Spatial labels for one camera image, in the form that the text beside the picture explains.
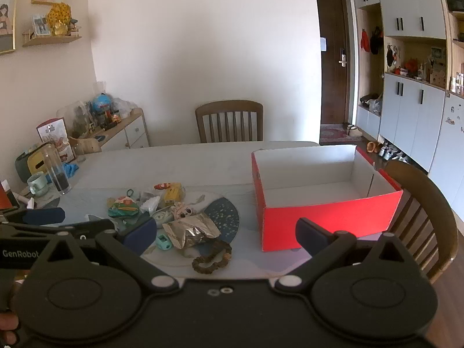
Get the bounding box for brown bead bracelet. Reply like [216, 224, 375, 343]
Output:
[192, 241, 233, 274]

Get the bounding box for large framed picture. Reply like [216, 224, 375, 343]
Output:
[0, 0, 19, 56]

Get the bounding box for pale green mug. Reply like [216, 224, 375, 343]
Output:
[27, 171, 49, 197]

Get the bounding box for green printed pouch with strap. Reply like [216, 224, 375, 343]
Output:
[107, 188, 141, 220]

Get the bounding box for red and white carton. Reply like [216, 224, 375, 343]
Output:
[35, 117, 69, 146]

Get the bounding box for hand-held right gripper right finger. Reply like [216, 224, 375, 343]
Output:
[273, 218, 432, 293]

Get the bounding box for black hanging bag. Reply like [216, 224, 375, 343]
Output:
[370, 27, 384, 55]

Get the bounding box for clear plastic bag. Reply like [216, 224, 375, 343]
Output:
[139, 190, 162, 214]

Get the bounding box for white hallway cabinet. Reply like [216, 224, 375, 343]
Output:
[353, 0, 448, 173]

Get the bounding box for person's left hand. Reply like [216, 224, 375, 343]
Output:
[0, 312, 19, 336]

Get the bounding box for row of light sneakers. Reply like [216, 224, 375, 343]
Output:
[379, 143, 412, 164]

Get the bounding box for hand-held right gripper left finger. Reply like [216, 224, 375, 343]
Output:
[31, 218, 181, 293]

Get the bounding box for small round pale toy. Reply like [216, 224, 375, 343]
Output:
[150, 210, 175, 225]

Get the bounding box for yellow red toy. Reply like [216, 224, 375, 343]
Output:
[164, 184, 182, 204]

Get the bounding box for tall clear glass jar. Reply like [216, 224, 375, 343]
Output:
[41, 143, 72, 195]

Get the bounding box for silver foil packet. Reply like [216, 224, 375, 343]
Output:
[162, 212, 221, 250]

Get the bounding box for photo cards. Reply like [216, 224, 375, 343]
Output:
[31, 14, 51, 37]

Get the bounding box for red cardboard box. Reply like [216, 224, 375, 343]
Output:
[251, 144, 404, 252]

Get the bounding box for wooden wall shelf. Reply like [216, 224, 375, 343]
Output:
[22, 35, 83, 48]

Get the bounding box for clear plastic bags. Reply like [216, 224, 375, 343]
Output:
[112, 98, 140, 118]

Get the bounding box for wooden slat-back chair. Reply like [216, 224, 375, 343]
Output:
[195, 99, 264, 144]
[384, 159, 458, 285]

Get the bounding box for brown door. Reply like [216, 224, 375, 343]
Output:
[315, 0, 351, 126]

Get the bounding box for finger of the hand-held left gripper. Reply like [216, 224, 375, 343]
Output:
[54, 218, 117, 240]
[0, 207, 66, 227]

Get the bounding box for white wooden sideboard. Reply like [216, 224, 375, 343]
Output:
[69, 108, 150, 153]

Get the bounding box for white stickered cabinet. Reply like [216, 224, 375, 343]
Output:
[428, 38, 464, 222]

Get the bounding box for yellow flower bouquet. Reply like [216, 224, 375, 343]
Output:
[46, 2, 72, 36]

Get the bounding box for patterned door rug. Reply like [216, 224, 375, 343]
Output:
[320, 124, 363, 145]

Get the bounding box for tan wooden item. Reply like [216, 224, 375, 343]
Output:
[69, 136, 103, 153]

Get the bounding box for grey bag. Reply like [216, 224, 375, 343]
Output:
[360, 93, 383, 114]

